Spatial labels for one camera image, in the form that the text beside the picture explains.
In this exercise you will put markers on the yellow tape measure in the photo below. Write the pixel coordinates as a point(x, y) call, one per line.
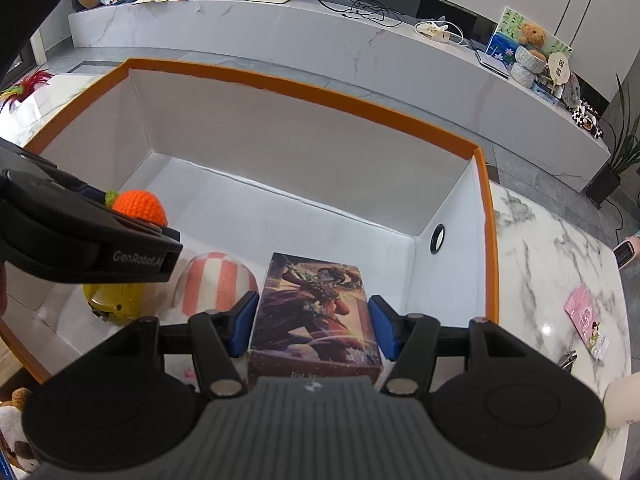
point(116, 303)

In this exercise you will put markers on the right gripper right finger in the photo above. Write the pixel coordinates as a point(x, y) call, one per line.
point(409, 342)

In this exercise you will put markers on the white power strip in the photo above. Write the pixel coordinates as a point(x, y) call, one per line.
point(435, 31)

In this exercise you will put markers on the potted plant right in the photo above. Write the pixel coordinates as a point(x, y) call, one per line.
point(621, 137)

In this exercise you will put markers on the illustrated card box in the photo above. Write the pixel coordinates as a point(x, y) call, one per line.
point(312, 321)

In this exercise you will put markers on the striped white plush toy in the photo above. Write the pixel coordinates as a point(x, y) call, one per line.
point(215, 281)

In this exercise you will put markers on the pink keychain card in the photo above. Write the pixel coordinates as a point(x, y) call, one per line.
point(582, 311)

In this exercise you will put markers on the large orange storage box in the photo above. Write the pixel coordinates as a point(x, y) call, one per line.
point(250, 165)

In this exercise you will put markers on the brown plush toy sailor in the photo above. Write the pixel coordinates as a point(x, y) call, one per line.
point(13, 439)

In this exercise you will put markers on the red feather toy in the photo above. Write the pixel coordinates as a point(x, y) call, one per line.
point(23, 89)

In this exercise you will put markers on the teddy bear in pots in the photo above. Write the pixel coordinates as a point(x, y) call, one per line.
point(529, 60)

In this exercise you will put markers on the orange crochet fruit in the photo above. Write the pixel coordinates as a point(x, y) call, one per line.
point(138, 204)

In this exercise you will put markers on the green painted picture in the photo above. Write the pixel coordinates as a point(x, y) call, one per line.
point(504, 40)

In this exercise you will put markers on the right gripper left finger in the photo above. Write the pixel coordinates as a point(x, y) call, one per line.
point(217, 339)

